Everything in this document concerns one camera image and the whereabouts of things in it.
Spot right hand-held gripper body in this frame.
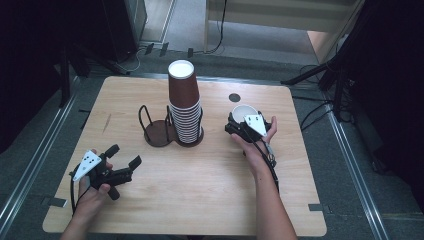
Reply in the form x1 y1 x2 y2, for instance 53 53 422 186
224 114 273 144

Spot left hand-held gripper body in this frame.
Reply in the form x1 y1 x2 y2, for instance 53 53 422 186
72 149 133 201

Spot dark wire cup holder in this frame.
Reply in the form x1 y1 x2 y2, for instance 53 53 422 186
138 104 205 148

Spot stack of brown paper cups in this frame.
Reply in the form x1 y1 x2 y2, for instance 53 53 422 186
167 59 204 145

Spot person's right hand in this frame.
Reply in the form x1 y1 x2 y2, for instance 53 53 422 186
230 116 278 175

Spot person's left hand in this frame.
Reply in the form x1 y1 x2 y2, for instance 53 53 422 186
75 175 112 218

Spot grey tape strip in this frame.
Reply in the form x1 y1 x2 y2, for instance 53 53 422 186
308 203 332 213
41 196 69 208

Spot black tripod stand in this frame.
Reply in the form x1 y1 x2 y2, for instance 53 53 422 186
280 49 354 123

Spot black metal stand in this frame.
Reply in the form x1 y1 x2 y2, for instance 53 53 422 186
58 43 131 109

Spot dark cabinet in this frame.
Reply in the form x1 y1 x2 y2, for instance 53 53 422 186
99 0 148 63

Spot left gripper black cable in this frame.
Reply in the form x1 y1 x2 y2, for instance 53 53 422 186
69 171 93 216

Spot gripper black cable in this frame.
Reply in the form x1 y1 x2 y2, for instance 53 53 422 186
244 128 281 194
69 171 93 216

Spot black floor cables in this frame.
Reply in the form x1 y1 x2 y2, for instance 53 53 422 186
292 94 334 132

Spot metal floor rail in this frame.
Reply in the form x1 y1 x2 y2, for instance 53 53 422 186
0 76 83 231
324 109 391 240

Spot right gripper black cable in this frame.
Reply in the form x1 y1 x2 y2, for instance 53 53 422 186
244 128 281 194

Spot white floor cable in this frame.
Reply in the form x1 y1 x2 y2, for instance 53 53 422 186
114 46 148 75

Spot black hanging cable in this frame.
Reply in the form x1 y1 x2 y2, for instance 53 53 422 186
193 0 229 56

